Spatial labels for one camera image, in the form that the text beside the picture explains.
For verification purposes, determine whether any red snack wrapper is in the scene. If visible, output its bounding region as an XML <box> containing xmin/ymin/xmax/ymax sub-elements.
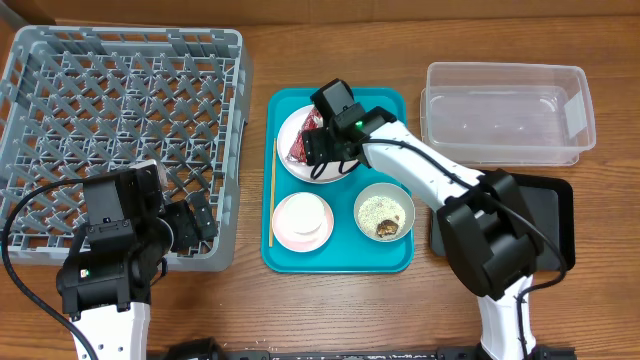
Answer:
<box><xmin>287</xmin><ymin>107</ymin><xmax>323</xmax><ymax>163</ymax></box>

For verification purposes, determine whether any rice pile with food scrap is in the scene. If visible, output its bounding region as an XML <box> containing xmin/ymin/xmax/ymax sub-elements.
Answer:
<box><xmin>356</xmin><ymin>196</ymin><xmax>406</xmax><ymax>241</ymax></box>

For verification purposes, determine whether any grey bowl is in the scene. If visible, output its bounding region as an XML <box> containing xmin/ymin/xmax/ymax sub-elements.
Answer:
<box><xmin>354</xmin><ymin>183</ymin><xmax>415</xmax><ymax>243</ymax></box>

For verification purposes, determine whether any white paper cup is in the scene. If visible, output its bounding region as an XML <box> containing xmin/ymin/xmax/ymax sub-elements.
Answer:
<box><xmin>284</xmin><ymin>193</ymin><xmax>325</xmax><ymax>234</ymax></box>

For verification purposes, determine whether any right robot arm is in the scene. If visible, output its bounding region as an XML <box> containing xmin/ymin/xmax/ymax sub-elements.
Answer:
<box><xmin>302</xmin><ymin>79</ymin><xmax>546</xmax><ymax>359</ymax></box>

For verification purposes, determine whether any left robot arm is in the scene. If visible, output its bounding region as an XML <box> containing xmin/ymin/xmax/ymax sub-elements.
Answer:
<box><xmin>56</xmin><ymin>165</ymin><xmax>217</xmax><ymax>359</ymax></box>

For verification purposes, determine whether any grey dishwasher rack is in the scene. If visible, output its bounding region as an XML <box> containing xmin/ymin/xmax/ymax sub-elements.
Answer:
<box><xmin>1</xmin><ymin>26</ymin><xmax>253</xmax><ymax>272</ymax></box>

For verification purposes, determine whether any large white plate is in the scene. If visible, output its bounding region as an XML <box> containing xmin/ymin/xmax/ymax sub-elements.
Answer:
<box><xmin>277</xmin><ymin>105</ymin><xmax>356</xmax><ymax>184</ymax></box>

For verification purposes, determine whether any wooden chopstick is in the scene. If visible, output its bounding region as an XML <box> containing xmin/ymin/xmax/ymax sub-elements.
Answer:
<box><xmin>268</xmin><ymin>138</ymin><xmax>278</xmax><ymax>248</ymax></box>

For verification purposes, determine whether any small pink plate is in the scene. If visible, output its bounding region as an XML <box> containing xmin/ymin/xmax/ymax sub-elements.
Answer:
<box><xmin>273</xmin><ymin>194</ymin><xmax>334</xmax><ymax>253</ymax></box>

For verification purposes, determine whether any teal serving tray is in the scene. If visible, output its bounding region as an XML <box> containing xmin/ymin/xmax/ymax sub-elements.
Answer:
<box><xmin>261</xmin><ymin>88</ymin><xmax>414</xmax><ymax>273</ymax></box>

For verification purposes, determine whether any clear plastic bin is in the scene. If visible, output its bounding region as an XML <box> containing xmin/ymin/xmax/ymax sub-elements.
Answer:
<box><xmin>420</xmin><ymin>62</ymin><xmax>596</xmax><ymax>167</ymax></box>

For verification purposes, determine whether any black tray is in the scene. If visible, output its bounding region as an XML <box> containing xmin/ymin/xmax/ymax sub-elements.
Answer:
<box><xmin>430</xmin><ymin>173</ymin><xmax>576</xmax><ymax>271</ymax></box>

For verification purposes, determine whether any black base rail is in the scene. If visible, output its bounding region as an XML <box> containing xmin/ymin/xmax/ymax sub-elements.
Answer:
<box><xmin>149</xmin><ymin>337</ymin><xmax>577</xmax><ymax>360</ymax></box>

